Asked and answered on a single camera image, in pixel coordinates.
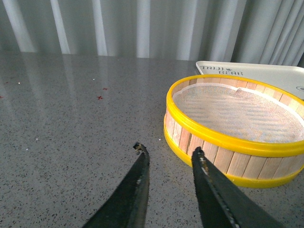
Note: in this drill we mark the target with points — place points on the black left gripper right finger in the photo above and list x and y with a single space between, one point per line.
221 203

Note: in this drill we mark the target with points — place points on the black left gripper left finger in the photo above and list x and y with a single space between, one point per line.
127 206

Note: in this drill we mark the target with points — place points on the white steamer liner cloth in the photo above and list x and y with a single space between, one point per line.
240 112

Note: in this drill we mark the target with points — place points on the yellow rimmed bamboo steamer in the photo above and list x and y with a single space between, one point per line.
246 163

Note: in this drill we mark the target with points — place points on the white bear print tray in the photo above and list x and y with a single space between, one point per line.
288 78

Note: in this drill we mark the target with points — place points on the grey pleated curtain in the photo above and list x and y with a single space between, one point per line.
244 31

